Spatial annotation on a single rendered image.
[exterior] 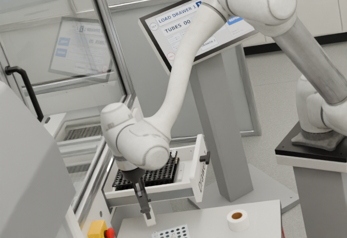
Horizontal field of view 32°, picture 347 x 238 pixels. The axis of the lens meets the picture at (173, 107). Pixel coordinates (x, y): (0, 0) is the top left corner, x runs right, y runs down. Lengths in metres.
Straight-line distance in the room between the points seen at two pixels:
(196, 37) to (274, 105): 2.54
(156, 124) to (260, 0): 0.45
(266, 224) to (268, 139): 1.96
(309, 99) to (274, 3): 0.62
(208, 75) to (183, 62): 1.23
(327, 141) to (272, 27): 0.68
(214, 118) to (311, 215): 0.86
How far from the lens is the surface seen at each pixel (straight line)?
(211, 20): 1.88
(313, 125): 2.30
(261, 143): 3.95
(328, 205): 2.48
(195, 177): 2.08
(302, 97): 2.27
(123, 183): 2.21
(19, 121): 1.21
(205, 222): 2.13
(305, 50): 1.91
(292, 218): 3.29
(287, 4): 1.75
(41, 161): 1.21
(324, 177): 2.40
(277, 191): 3.43
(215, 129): 3.17
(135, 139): 1.69
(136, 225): 2.22
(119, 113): 1.79
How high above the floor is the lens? 2.04
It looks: 26 degrees down
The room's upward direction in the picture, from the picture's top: 16 degrees counter-clockwise
